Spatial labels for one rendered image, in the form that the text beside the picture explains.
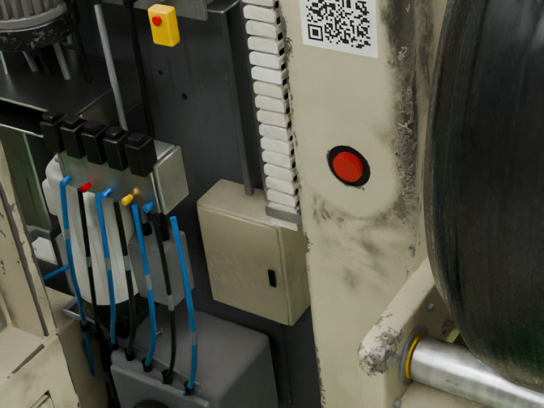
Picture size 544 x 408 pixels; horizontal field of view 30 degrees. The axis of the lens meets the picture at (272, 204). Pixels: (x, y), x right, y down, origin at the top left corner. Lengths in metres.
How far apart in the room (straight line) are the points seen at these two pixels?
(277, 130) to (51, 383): 0.36
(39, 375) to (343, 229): 0.35
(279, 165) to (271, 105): 0.07
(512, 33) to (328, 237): 0.45
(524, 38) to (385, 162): 0.33
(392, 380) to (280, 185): 0.23
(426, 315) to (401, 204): 0.12
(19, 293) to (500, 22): 0.60
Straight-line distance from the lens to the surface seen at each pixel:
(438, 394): 1.01
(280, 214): 1.06
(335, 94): 0.93
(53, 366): 1.10
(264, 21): 0.95
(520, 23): 0.64
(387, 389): 0.96
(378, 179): 0.96
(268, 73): 0.97
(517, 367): 0.78
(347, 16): 0.88
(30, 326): 1.09
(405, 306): 0.97
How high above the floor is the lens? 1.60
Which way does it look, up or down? 35 degrees down
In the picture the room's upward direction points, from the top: 7 degrees counter-clockwise
